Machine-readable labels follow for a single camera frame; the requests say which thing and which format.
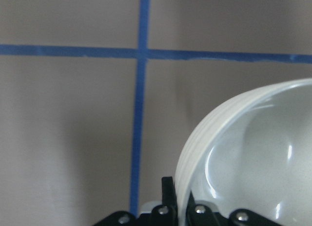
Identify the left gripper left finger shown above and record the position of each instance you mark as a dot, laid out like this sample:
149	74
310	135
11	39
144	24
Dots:
165	214

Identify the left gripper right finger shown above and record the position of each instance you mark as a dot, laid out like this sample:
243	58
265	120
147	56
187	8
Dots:
199	214

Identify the white bowl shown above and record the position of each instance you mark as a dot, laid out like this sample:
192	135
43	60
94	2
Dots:
253	151

